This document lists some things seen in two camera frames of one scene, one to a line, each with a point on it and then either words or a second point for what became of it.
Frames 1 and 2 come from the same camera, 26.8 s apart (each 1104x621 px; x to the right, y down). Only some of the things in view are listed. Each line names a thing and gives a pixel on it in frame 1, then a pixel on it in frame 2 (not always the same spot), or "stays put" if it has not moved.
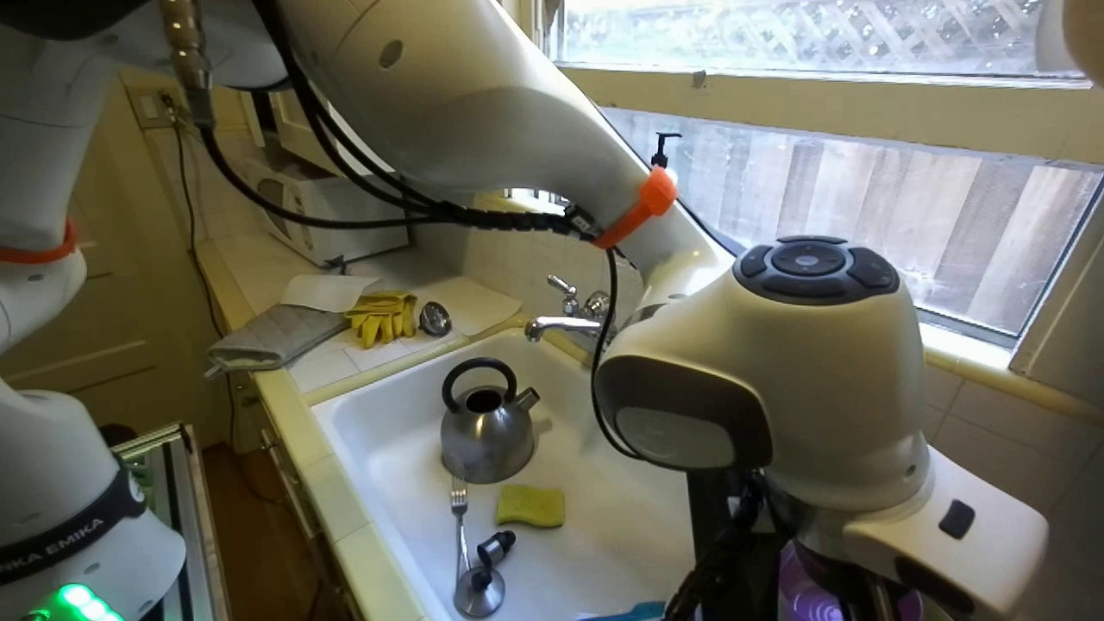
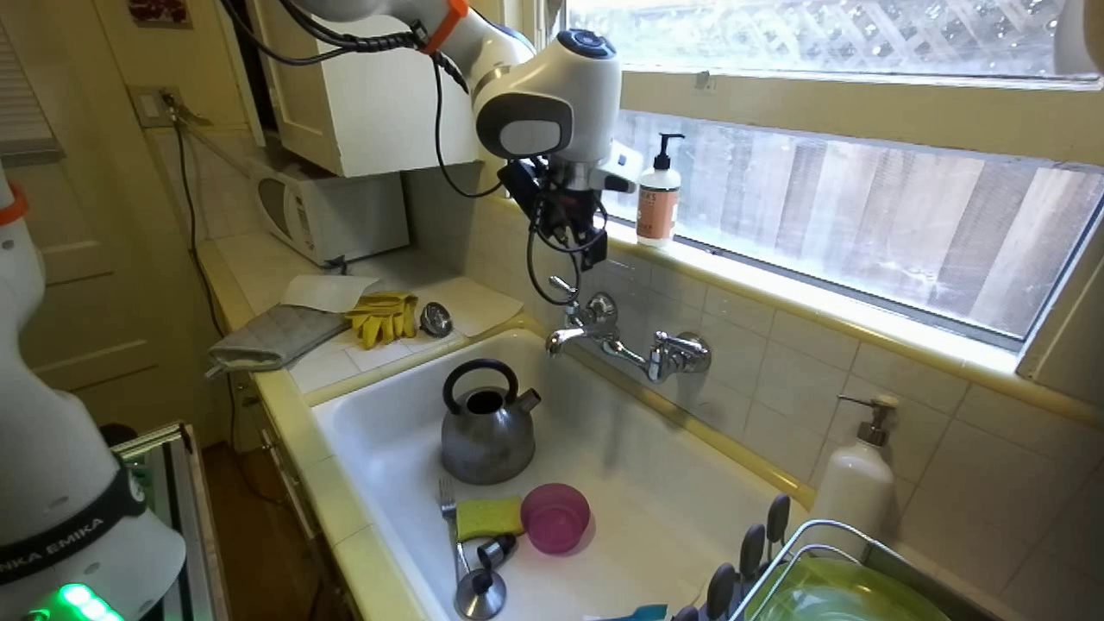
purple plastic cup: x=804 y=596 to x=555 y=519
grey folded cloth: x=269 y=339 stays put
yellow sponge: x=538 y=503 to x=488 y=519
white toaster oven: x=343 y=202 stays put
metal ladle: x=481 y=591 stays put
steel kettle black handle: x=488 y=433 stays put
